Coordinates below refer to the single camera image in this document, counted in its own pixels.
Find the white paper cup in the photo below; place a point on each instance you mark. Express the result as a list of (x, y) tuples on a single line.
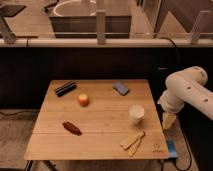
[(136, 113)]

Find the white guard rail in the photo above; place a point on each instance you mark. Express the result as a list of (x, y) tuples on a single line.
[(10, 39)]

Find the wooden folding table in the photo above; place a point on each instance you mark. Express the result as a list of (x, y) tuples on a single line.
[(104, 123)]

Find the red yellow apple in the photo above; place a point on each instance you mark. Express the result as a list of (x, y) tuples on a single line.
[(83, 99)]

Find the blue box under table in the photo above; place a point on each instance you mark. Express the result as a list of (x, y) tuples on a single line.
[(172, 150)]

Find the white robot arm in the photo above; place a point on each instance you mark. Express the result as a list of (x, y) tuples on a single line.
[(185, 86)]

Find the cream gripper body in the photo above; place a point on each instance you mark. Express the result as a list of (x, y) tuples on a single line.
[(167, 120)]

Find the brown snack bag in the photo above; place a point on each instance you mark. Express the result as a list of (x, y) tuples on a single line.
[(72, 128)]

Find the blue sponge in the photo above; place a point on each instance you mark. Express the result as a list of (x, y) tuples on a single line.
[(121, 88)]

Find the wooden tongs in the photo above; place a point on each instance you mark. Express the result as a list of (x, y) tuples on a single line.
[(132, 143)]

